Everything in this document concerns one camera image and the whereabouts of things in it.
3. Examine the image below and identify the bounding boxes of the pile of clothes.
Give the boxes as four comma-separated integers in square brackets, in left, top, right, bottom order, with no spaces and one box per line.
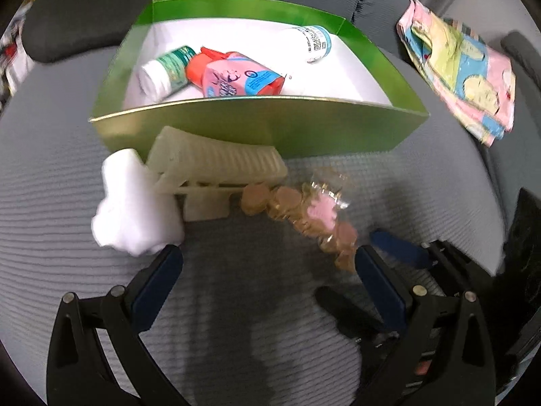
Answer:
[0,4,35,103]

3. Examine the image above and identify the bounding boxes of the dark grey cushion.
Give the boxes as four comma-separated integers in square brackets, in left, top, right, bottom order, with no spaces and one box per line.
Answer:
[23,0,231,63]

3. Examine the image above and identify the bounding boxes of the dark grey armrest pad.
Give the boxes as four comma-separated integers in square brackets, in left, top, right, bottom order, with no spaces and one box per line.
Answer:
[501,31,541,130]

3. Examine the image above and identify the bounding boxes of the white bottle green label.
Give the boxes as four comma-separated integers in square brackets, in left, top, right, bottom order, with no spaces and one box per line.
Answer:
[137,46,197,103]

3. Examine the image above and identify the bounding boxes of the green cardboard box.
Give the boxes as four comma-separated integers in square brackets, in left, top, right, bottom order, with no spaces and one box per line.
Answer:
[89,0,431,162]

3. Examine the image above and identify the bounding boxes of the clear cookie packet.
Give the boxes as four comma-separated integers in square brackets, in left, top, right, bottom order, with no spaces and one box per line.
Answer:
[241,169,360,273]

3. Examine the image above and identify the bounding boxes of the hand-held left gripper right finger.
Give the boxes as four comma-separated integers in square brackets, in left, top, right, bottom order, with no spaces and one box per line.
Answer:
[356,244,496,406]

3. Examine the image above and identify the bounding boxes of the white bottle blue label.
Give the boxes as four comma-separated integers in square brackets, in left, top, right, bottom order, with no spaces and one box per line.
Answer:
[282,25,332,64]

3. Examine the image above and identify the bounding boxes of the cream ridged plastic rack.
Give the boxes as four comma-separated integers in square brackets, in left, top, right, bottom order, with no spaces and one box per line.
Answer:
[146,126,289,222]

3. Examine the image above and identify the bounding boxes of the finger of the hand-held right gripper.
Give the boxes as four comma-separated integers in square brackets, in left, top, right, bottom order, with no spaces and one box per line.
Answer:
[370,228,503,302]
[315,286,401,343]

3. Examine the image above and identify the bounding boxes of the white crumpled cloth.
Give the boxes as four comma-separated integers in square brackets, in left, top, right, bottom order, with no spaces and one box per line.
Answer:
[92,148,185,257]

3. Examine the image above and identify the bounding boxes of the pink red drink carton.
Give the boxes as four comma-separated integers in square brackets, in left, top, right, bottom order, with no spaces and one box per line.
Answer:
[186,46,285,99]

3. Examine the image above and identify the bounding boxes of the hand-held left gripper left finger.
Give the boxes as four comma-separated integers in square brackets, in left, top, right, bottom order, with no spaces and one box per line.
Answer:
[46,244,187,406]

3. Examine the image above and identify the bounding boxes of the colourful printed cloth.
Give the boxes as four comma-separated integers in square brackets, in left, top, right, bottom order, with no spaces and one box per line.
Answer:
[396,0,517,148]

